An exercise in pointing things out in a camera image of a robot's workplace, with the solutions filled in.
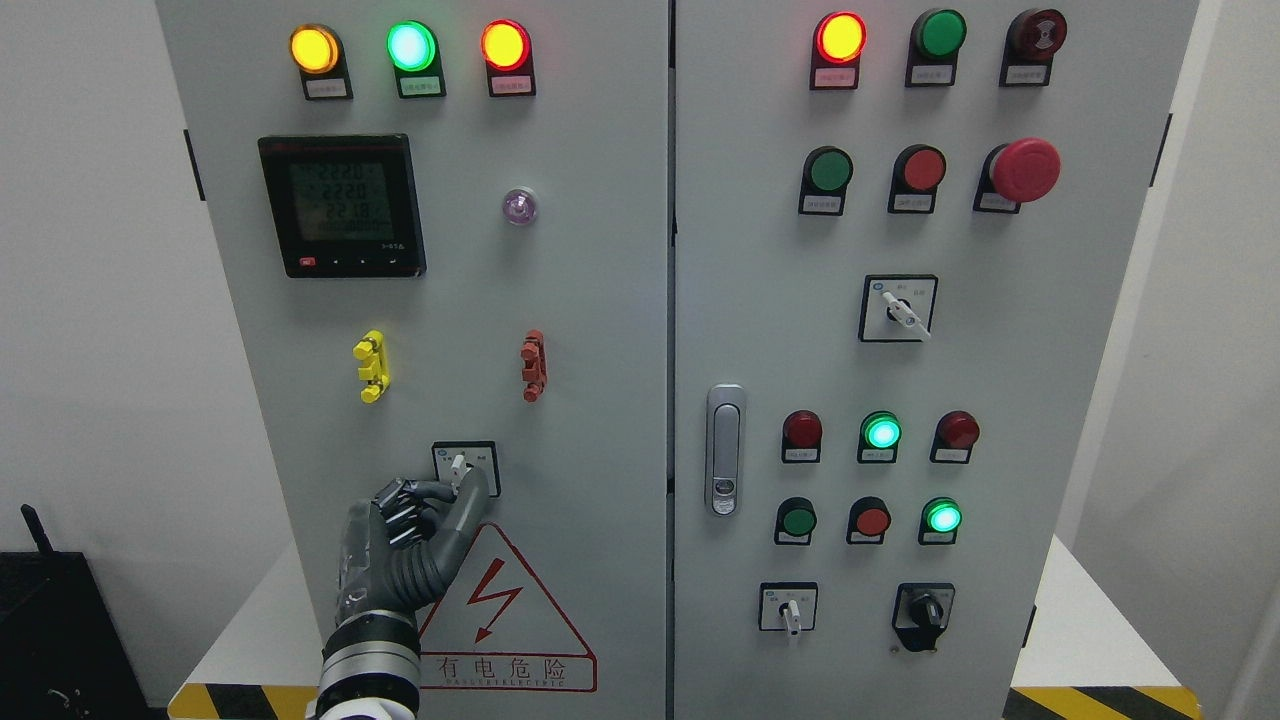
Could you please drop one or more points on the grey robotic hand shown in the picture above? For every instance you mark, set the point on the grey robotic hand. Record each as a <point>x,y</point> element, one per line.
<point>402,548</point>

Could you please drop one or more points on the white rotary selector switch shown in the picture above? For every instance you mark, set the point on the white rotary selector switch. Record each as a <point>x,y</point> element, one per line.
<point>453,458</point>

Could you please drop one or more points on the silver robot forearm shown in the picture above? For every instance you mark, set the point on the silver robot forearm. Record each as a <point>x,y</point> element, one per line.
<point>371,669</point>

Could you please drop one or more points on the green lit indicator light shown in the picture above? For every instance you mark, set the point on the green lit indicator light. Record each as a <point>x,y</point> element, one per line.
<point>879,438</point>
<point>416,59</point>

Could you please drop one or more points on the yellow indicator light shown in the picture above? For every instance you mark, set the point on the yellow indicator light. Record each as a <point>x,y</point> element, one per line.
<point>320,58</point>

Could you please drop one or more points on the red high voltage warning sticker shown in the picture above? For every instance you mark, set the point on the red high voltage warning sticker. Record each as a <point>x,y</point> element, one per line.
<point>498,628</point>

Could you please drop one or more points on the yellow terminal block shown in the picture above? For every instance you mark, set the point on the yellow terminal block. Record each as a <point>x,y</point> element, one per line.
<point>371,356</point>

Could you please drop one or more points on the red terminal block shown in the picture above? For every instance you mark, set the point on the red terminal block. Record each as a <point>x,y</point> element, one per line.
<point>534,365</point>

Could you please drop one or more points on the grey left cabinet door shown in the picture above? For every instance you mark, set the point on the grey left cabinet door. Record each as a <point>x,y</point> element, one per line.
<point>583,470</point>

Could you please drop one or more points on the grey cabinet door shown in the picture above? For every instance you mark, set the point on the grey cabinet door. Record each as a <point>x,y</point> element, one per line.
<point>771,300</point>
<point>583,470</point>

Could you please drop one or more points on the black digital power meter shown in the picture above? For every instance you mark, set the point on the black digital power meter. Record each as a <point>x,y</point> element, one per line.
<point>344,206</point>

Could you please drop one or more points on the black box with antenna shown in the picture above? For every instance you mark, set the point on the black box with antenna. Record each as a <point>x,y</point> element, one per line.
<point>61,657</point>

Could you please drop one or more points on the dark red indicator light left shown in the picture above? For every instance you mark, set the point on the dark red indicator light left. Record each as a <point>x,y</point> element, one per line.
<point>801,435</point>

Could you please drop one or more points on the dark red indicator light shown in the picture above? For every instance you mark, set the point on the dark red indicator light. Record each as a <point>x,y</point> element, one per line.
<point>955,437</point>
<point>801,435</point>

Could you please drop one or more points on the red push button lower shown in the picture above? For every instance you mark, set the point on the red push button lower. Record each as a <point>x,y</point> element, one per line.
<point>868,521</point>

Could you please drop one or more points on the red push button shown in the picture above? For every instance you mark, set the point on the red push button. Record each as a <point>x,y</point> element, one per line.
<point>868,521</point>
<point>917,173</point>

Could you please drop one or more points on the green lit indicator light middle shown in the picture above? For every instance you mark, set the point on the green lit indicator light middle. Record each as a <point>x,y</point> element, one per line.
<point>879,438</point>

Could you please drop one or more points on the red lit indicator light left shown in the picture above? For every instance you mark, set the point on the red lit indicator light left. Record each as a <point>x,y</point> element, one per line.
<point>507,51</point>

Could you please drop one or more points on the red lit indicator light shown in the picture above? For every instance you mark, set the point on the red lit indicator light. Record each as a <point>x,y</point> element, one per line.
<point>507,51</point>
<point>838,41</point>

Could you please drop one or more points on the green lit push button lower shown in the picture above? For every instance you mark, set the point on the green lit push button lower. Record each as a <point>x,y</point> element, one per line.
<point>940,521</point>

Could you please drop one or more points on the dark red indicator light right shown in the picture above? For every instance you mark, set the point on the dark red indicator light right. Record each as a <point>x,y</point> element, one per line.
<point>955,437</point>

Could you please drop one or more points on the green push button upper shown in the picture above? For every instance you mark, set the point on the green push button upper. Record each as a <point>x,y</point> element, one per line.
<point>827,173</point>

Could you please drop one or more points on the grey right cabinet door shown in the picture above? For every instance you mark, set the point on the grey right cabinet door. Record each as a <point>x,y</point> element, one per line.
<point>771,300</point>

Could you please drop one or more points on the red push button upper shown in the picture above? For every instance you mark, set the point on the red push button upper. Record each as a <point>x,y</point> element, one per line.
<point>917,173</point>

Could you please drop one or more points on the red lit indicator light right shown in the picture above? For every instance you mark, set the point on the red lit indicator light right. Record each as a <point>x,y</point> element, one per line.
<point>838,41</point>

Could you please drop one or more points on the white platform with hazard stripes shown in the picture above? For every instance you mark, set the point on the white platform with hazard stripes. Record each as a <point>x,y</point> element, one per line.
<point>1082,658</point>

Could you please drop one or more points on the red emergency stop button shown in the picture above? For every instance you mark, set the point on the red emergency stop button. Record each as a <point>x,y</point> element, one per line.
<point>1016,173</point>

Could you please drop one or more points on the green indicator light top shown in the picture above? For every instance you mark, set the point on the green indicator light top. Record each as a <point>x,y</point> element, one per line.
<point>935,40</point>

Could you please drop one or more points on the dark red buzzer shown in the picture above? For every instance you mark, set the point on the dark red buzzer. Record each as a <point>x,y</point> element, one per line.
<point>1032,40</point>

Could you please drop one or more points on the silver door latch handle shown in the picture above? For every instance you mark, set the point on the silver door latch handle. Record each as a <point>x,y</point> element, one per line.
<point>725,406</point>

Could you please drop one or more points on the white selector switch lower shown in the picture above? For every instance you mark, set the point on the white selector switch lower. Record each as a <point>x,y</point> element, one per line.
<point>788,607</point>

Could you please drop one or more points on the black rotary knob switch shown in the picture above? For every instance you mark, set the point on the black rotary knob switch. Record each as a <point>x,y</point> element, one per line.
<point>921,614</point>

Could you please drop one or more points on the white selector switch upper right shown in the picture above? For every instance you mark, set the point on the white selector switch upper right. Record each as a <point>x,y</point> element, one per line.
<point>897,308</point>

